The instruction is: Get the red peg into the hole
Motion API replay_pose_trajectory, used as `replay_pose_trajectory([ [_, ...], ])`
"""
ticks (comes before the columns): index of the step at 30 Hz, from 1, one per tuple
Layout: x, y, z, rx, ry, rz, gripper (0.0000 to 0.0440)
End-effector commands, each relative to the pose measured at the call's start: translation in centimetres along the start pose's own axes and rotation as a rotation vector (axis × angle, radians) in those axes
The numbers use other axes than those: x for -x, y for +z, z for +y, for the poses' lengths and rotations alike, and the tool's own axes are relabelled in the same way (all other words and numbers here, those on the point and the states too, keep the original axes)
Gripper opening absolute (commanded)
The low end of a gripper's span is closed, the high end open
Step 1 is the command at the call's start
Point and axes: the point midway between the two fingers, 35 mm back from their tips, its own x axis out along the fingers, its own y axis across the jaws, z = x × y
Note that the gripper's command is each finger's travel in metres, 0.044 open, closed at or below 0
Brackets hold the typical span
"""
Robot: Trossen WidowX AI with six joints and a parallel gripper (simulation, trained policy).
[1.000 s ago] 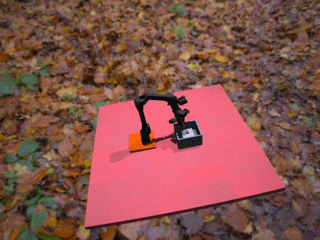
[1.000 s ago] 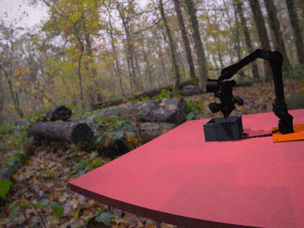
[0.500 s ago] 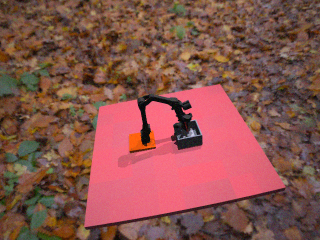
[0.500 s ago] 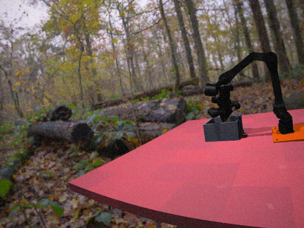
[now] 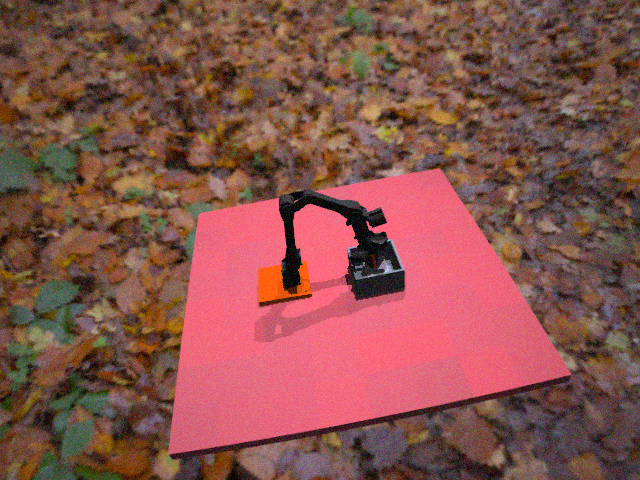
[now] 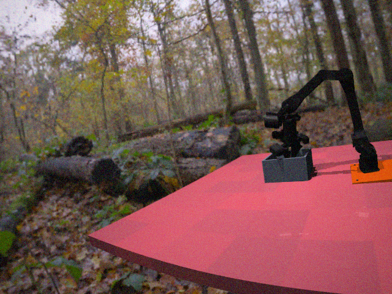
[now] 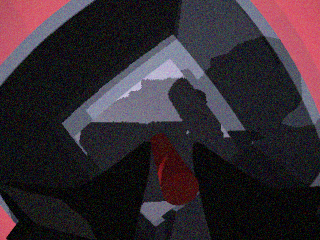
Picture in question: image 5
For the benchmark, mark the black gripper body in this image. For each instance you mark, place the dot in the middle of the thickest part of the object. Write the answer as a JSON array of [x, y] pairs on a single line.
[[362, 255]]

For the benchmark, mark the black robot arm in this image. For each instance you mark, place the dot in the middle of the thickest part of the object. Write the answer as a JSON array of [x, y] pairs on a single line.
[[356, 215]]

